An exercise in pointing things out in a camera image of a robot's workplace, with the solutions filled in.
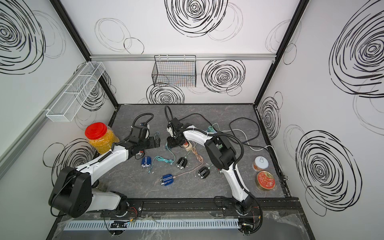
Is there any pink charging cable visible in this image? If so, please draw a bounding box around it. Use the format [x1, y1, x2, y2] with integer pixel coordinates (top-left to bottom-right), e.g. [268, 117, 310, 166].
[173, 146, 205, 178]

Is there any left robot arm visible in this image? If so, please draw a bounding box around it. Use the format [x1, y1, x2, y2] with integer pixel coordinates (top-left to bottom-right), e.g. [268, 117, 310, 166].
[49, 126, 161, 218]

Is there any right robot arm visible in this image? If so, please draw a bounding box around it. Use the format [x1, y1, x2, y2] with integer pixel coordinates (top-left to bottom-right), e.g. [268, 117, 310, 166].
[167, 118, 253, 216]

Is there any beige power strip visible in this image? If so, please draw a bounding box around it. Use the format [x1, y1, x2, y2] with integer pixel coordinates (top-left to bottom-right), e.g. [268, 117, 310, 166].
[181, 141, 193, 152]

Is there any teal USB charger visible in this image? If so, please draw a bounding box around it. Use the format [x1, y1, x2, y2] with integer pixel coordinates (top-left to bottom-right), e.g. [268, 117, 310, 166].
[207, 126, 217, 134]

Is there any clear jar of yellow flakes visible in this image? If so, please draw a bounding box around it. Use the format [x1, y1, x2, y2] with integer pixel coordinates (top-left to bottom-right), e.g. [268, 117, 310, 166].
[85, 122, 120, 155]

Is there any white lidded container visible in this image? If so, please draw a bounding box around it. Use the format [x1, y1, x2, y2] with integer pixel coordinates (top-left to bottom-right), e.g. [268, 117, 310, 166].
[253, 156, 269, 172]

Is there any red round tin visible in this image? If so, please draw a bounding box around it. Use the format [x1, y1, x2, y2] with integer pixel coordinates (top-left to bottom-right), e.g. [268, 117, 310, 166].
[256, 171, 276, 191]

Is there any black power strip cord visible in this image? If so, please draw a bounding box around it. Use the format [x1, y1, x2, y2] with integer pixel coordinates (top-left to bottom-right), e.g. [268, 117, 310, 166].
[179, 113, 262, 145]

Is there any bundled teal cable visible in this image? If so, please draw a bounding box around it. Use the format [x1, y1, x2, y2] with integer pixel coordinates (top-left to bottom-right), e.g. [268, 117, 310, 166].
[148, 145, 176, 175]

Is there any black wire basket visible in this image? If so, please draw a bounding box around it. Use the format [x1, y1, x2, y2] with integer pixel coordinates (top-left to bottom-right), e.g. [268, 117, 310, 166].
[151, 60, 197, 88]

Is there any white wire shelf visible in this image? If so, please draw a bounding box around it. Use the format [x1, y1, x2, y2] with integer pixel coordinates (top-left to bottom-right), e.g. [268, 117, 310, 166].
[46, 62, 105, 122]

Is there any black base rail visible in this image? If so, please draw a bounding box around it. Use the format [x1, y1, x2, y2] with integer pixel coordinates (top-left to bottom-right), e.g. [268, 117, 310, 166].
[113, 196, 304, 218]

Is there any white slotted cable duct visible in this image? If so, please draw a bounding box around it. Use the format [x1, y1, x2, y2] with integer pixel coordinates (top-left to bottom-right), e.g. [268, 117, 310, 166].
[64, 219, 240, 231]

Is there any aluminium wall rail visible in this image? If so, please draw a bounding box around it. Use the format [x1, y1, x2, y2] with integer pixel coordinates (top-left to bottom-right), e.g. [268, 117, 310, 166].
[90, 53, 276, 62]

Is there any black corner frame post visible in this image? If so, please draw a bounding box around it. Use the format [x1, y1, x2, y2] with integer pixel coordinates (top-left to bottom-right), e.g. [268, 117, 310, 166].
[49, 0, 119, 109]

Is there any right black corner post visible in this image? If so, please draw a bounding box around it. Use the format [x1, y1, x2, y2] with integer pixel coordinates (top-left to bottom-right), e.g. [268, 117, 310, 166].
[253, 0, 310, 107]

